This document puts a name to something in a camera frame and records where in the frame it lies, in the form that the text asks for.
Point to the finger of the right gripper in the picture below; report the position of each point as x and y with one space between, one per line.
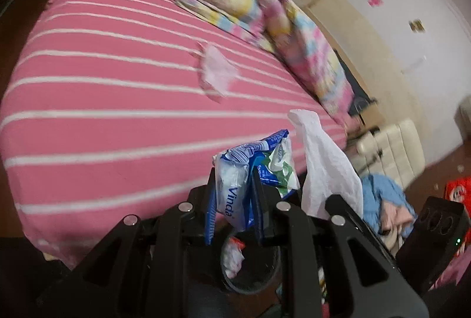
336 205

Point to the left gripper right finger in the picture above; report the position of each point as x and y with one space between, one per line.
329 268

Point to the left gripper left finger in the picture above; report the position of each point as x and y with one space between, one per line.
139 269

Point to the white tissue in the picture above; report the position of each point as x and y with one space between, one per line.
328 170

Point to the blue tissue pack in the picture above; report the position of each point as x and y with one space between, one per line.
270 160

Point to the white pink-edged cloth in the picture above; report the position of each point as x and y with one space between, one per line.
232 257

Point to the dark round trash bin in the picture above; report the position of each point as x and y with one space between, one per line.
260 266

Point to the blue cloth on chair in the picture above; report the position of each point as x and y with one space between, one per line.
385 206

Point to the cream leather office chair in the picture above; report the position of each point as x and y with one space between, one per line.
394 151

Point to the dark blue pillow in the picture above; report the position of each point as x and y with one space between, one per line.
361 100

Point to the pink striped bed mattress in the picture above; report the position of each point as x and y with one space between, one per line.
104 116

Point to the pink bear wall sticker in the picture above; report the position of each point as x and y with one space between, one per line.
375 3

